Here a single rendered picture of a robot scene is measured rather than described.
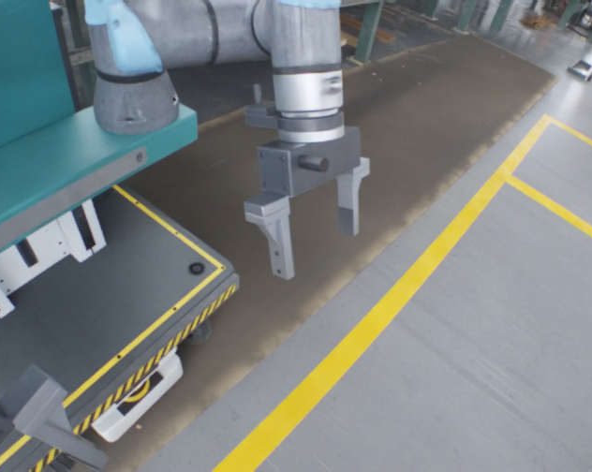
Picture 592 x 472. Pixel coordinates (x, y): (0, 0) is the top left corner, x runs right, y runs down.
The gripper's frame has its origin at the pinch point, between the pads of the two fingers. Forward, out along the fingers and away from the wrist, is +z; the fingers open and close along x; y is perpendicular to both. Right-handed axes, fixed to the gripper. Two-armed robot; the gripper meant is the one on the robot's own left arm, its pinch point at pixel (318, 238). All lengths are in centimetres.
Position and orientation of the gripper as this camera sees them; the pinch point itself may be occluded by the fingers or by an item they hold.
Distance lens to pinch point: 50.3
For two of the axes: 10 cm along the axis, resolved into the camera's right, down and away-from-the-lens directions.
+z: 0.6, 8.9, 4.5
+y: 7.7, 2.4, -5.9
